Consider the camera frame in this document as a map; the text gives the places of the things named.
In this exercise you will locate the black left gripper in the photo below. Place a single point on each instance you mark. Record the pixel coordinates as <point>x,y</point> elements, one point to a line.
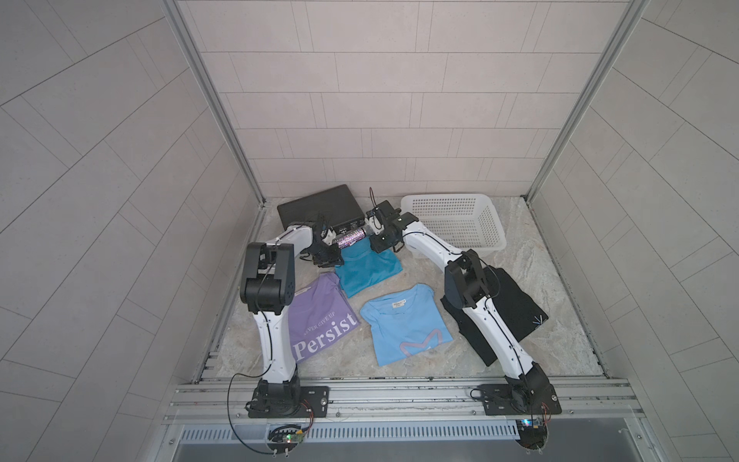
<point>328,248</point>

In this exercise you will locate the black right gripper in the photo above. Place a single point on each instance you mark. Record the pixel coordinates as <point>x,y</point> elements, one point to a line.
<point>380,229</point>

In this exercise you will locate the teal t-shirt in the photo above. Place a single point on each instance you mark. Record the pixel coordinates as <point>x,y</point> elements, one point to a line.
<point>364,268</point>

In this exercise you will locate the purple Persist t-shirt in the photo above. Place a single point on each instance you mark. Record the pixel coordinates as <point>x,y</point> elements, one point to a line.
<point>319,317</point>

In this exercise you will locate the white plastic laundry basket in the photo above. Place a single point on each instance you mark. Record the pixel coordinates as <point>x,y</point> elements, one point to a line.
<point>463,220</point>

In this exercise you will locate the light blue t-shirt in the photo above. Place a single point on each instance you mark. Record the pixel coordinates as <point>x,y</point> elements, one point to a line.
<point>405,324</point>

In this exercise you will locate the black t-shirt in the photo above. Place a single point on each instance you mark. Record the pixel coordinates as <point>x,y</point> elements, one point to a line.
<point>520,312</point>

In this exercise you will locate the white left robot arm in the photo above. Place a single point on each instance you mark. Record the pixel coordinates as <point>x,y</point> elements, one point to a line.
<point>268,284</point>

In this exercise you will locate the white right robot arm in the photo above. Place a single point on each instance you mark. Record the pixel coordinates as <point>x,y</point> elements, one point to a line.
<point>466,289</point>

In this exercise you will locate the purple glitter cylinder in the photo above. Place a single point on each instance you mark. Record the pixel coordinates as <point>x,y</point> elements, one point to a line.
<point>350,238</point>

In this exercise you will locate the black briefcase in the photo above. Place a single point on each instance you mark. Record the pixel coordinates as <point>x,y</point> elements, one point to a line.
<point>337,207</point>

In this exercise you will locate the left circuit board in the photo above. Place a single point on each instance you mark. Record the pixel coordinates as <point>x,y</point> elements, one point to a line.
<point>286,438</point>

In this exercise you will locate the circuit board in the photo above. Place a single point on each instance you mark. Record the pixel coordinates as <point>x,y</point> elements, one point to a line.
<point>533,434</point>
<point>286,438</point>

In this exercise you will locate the right circuit board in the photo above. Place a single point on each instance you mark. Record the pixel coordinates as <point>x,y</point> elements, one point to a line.
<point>533,434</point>

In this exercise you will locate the aluminium corner profile left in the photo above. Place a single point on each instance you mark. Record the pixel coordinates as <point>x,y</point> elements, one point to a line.
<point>197,65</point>

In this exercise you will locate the aluminium corner profile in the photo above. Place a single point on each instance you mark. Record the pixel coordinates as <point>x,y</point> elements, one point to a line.
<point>197,65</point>
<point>613,48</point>

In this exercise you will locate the aluminium corner profile right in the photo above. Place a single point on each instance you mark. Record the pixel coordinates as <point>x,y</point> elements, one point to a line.
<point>613,48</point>

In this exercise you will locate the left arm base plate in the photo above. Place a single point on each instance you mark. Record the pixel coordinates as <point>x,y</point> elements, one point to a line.
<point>288,400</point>

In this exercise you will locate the aluminium front rail frame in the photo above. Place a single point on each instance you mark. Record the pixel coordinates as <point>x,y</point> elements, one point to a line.
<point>396,410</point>

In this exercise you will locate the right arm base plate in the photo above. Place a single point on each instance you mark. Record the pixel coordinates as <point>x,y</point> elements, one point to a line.
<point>505,399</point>

